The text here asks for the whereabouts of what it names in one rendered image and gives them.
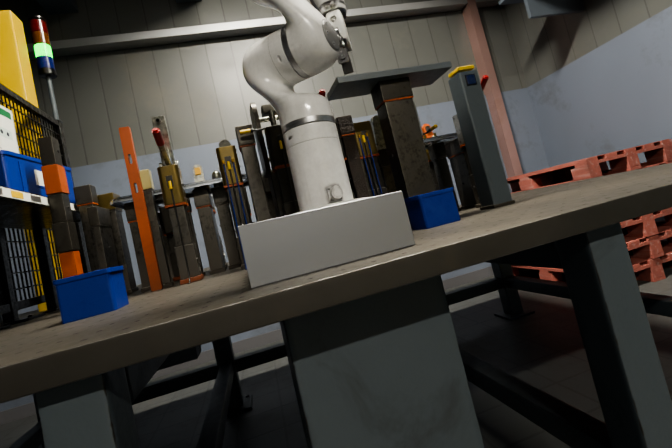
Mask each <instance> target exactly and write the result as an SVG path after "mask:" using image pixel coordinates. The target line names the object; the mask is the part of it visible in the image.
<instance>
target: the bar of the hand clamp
mask: <svg viewBox="0 0 672 448"><path fill-rule="evenodd" d="M151 119H152V123H153V127H154V128H159V129H160V132H161V134H162V137H163V140H164V142H165V144H164V145H165V147H166V150H167V152H168V155H169V158H171V161H172V165H174V164H175V158H174V154H173V150H172V145H171V141H170V137H169V133H168V128H167V124H166V120H165V117H164V115H162V116H155V117H151Z"/></svg>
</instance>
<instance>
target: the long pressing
mask: <svg viewBox="0 0 672 448"><path fill-rule="evenodd" d="M451 138H452V139H451ZM457 138H458V137H457V133H451V134H446V135H441V136H435V137H430V138H425V139H423V141H424V145H425V149H428V146H430V145H432V144H433V143H432V142H434V141H437V142H438V143H440V142H444V145H445V144H447V143H449V142H451V141H453V140H455V139H457ZM446 139H448V140H446ZM441 140H443V141H441ZM426 143H428V144H426ZM241 175H242V178H243V184H244V187H246V186H249V185H248V181H247V176H246V174H241ZM244 179H246V180H244ZM222 182H223V181H222V177H221V178H216V179H211V180H205V181H200V182H195V183H190V184H185V185H184V189H185V193H187V194H188V195H189V198H193V193H192V190H195V189H200V188H205V187H207V188H208V189H209V191H210V193H211V194H212V189H211V188H213V187H214V185H215V184H219V183H222ZM153 192H154V197H155V202H156V205H159V204H164V203H163V201H164V200H163V195H162V191H161V189H159V190H154V191H153ZM129 202H133V198H132V195H128V196H123V197H118V198H114V199H112V200H111V201H110V206H113V207H117V208H120V209H124V210H125V208H124V203H129Z"/></svg>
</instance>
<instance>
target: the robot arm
mask: <svg viewBox="0 0 672 448"><path fill-rule="evenodd" d="M252 1H253V2H255V3H256V4H258V5H261V6H263V7H267V8H271V9H275V10H277V11H279V12H280V13H281V14H282V15H283V17H284V19H285V21H286V25H285V26H284V27H282V28H280V29H278V30H277V31H275V32H273V33H271V34H269V35H268V36H266V37H264V38H262V39H261V40H259V41H257V42H256V43H254V44H253V45H252V46H251V47H249V48H248V50H247V51H246V52H245V54H244V57H243V62H242V70H243V75H244V78H245V80H246V82H247V84H248V85H249V86H250V87H251V88H252V89H253V90H254V91H256V92H257V93H258V94H259V95H261V96H262V97H263V98H265V99H266V100H267V101H268V102H269V103H270V104H271V105H272V106H273V108H274V109H275V111H276V113H277V115H278V118H279V122H280V125H281V130H282V134H283V139H284V143H285V147H286V152H287V156H288V161H289V165H290V170H291V174H292V179H293V183H294V188H295V192H296V196H297V201H298V205H299V210H300V212H305V211H310V210H314V209H319V208H323V207H328V206H333V205H337V204H342V203H346V202H351V201H356V200H360V199H365V198H369V197H364V198H357V199H354V198H353V194H352V190H351V185H350V181H349V177H348V173H347V169H346V164H345V160H344V156H343V152H342V148H341V143H340V139H339V135H338V131H337V127H336V123H335V119H334V115H333V111H332V108H331V105H330V103H329V101H328V99H327V98H326V97H324V96H322V95H320V94H315V93H296V92H295V91H294V86H295V84H297V83H299V82H302V81H304V80H306V79H308V78H310V77H312V76H315V75H317V74H319V73H321V72H323V71H325V70H327V69H328V68H330V67H331V66H332V65H333V64H334V63H335V62H336V60H337V59H338V63H339V64H341V65H342V69H343V73H344V75H347V74H350V73H353V72H354V70H353V66H352V62H351V60H350V57H349V53H348V51H352V47H351V44H350V40H349V36H348V32H347V28H346V24H345V21H344V20H345V18H346V14H347V10H346V6H345V2H344V0H252ZM300 212H297V213H300Z"/></svg>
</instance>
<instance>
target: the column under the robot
mask: <svg viewBox="0 0 672 448"><path fill-rule="evenodd" d="M280 326H281V331H282V335H283V340H284V344H285V349H286V353H287V357H288V362H289V366H290V371H291V375H292V380H293V384H294V389H295V393H296V397H297V402H298V406H299V411H300V415H301V420H302V424H303V429H304V433H305V437H306V442H307V446H308V448H485V447H484V443H483V439H482V435H481V431H480V427H479V423H478V420H477V416H476V412H475V408H474V404H473V400H472V396H471V392H470V388H469V384H468V380H467V377H466V373H465V369H464V365H463V361H462V357H461V353H460V349H459V345H458V341H457V337H456V334H455V330H454V326H453V322H452V318H451V314H450V310H449V306H448V302H447V298H446V294H445V290H444V287H443V283H442V279H441V275H438V276H435V277H432V278H428V279H425V280H421V281H418V282H415V283H411V284H408V285H404V286H401V287H397V288H394V289H391V290H387V291H384V292H380V293H377V294H373V295H370V296H367V297H363V298H360V299H356V300H353V301H350V302H346V303H343V304H339V305H336V306H332V307H329V308H326V309H322V310H319V311H315V312H312V313H308V314H305V315H302V316H298V317H295V318H291V319H288V320H285V321H281V322H280Z"/></svg>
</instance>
